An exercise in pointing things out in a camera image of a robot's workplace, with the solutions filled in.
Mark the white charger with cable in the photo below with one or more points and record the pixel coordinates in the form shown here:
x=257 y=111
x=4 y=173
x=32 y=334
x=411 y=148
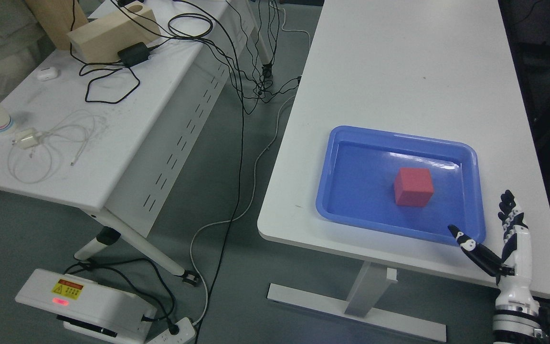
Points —
x=29 y=138

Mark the blue plastic tray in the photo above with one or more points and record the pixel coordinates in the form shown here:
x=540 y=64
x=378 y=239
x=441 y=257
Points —
x=357 y=184

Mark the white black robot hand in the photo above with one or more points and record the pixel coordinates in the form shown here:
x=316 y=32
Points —
x=512 y=269

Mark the white earbuds case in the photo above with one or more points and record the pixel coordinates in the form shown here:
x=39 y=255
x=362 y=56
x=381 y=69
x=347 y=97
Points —
x=46 y=74

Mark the white folding table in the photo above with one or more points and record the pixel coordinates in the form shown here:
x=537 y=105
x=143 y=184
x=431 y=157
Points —
x=119 y=162

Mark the silver white robot forearm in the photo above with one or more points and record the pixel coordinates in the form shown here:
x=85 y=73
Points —
x=516 y=324

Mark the black power adapter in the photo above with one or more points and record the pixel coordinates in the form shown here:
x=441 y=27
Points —
x=134 y=54

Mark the person in beige clothes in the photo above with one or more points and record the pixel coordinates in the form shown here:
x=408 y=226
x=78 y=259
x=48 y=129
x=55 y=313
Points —
x=20 y=39

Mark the white pedestal table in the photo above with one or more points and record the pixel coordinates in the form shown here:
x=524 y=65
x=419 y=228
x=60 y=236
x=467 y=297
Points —
x=440 y=69

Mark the light wooden block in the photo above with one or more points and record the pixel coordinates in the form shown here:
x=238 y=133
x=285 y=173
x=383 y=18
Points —
x=102 y=39

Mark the pink foam block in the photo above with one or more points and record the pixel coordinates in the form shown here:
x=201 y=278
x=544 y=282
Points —
x=413 y=187

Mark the white black box device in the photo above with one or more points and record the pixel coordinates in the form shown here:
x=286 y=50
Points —
x=86 y=307

